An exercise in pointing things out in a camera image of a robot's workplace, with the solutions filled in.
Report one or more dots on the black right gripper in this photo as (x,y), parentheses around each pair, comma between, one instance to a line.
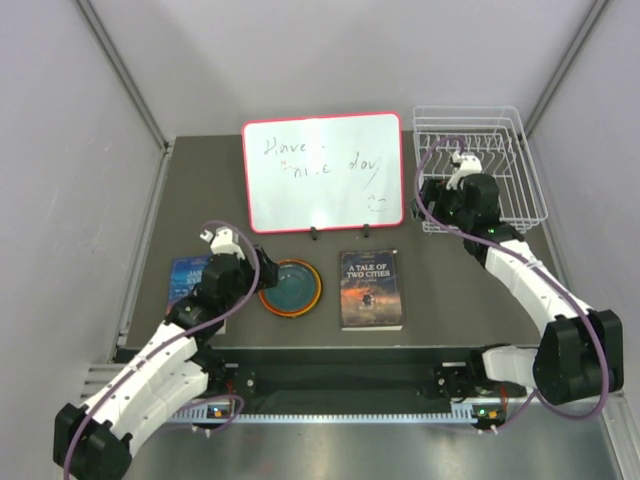
(435,191)

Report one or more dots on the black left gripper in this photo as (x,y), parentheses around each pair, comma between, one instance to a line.
(268,271)

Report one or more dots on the dark teal ceramic plate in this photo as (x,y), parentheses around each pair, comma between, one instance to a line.
(295,289)

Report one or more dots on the orange plate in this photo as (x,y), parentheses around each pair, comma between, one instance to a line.
(283,314)

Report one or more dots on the lime green plate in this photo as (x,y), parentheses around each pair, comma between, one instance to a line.
(320,300)

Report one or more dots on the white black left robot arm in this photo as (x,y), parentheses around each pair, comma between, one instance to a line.
(100,438)

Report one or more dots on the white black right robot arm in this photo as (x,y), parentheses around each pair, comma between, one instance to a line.
(580,349)

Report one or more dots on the Jane Eyre book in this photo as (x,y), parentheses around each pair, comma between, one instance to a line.
(185,273)

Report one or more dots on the Tale of Two Cities book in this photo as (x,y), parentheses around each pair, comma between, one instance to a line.
(370,294)

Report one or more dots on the pink framed whiteboard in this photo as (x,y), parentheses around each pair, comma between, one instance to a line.
(324,172)

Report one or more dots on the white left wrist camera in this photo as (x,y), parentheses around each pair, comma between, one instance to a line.
(223,241)

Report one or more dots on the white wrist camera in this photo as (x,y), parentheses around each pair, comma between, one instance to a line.
(465,164)
(223,241)

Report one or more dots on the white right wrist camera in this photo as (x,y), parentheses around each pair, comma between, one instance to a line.
(465,164)

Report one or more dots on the white wire dish rack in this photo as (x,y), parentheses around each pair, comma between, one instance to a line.
(496,136)

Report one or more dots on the aluminium frame rail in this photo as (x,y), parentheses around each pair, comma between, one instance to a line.
(211,407)

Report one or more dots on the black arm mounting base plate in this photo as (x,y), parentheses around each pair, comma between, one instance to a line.
(347,380)

